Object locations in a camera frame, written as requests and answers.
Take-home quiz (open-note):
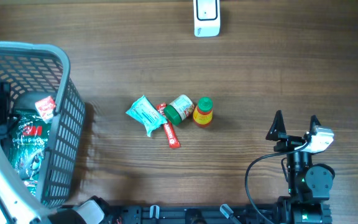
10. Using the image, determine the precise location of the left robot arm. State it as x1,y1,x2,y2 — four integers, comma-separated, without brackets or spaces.
0,82,105,224

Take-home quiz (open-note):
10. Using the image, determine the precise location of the green 3M gloves package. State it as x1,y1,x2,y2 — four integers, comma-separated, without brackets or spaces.
8,110,51,195

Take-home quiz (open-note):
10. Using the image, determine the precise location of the small red white snack packet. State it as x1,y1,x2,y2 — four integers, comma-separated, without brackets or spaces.
35,96,56,123

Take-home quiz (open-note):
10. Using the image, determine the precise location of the teal wet wipes pack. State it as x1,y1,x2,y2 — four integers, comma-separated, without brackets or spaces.
126,95,167,137

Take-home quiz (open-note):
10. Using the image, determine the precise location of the red stick sachet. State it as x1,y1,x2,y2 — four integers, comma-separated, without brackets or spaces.
157,103,181,149

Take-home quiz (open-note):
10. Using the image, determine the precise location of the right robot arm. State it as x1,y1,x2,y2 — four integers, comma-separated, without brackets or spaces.
266,110,335,224

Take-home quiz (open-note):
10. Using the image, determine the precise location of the grey plastic shopping basket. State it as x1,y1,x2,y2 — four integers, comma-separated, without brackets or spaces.
0,41,86,208

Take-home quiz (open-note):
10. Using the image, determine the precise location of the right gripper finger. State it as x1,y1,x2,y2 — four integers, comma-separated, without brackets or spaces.
265,110,287,141
310,115,321,133

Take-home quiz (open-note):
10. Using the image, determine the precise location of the white barcode scanner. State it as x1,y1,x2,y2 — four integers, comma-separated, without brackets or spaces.
193,0,221,37

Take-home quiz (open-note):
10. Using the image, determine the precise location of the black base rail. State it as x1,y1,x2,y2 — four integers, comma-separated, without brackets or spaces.
104,203,334,224

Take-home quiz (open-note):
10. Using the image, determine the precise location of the right black cable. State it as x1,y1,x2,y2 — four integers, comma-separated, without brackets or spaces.
244,141,310,224

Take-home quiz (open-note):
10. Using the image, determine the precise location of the green cap white jar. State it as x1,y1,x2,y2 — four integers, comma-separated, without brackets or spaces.
163,95,195,126

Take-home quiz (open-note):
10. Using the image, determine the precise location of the red yellow sauce bottle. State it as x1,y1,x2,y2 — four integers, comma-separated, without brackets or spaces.
193,97,213,128

